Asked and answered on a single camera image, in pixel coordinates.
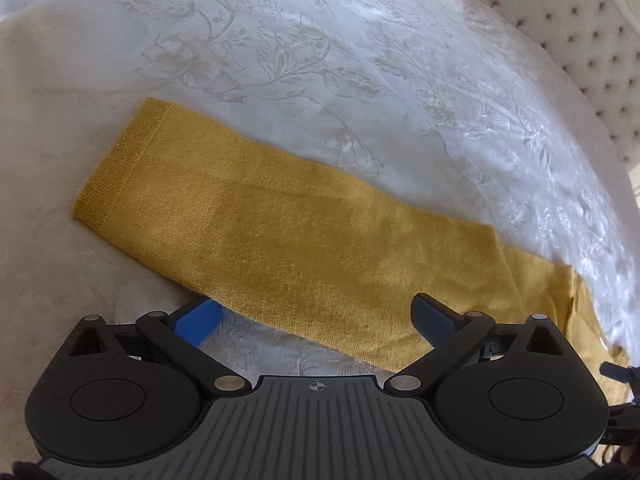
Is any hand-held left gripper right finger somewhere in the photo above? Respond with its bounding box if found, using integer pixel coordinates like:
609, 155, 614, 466
385, 293, 573, 393

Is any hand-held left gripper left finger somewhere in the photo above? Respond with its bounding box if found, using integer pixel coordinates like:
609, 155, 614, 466
67, 296, 248, 393

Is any yellow knit sweater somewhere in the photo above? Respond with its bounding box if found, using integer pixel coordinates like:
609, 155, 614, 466
72, 97, 633, 406

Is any white embroidered bedspread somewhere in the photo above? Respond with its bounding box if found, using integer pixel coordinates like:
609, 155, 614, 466
0, 0, 640, 463

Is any cream tufted headboard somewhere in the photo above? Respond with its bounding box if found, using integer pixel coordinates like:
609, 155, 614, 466
445, 0, 640, 166

